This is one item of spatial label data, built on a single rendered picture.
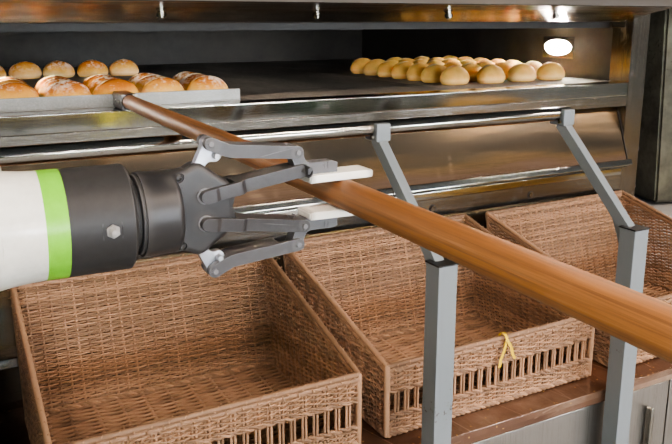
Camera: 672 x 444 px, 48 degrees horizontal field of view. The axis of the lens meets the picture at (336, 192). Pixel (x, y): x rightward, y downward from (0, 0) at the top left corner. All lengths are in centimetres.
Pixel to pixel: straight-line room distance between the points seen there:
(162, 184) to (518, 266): 31
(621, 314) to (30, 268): 43
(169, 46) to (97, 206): 271
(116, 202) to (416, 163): 140
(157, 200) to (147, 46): 267
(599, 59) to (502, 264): 202
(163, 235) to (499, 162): 156
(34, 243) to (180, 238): 12
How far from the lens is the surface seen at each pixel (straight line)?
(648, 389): 192
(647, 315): 45
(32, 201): 63
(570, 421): 176
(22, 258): 63
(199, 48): 336
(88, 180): 64
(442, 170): 200
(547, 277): 50
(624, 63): 246
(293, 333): 166
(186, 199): 68
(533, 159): 220
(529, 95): 218
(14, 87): 170
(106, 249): 64
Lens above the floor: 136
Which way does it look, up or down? 13 degrees down
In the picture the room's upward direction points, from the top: straight up
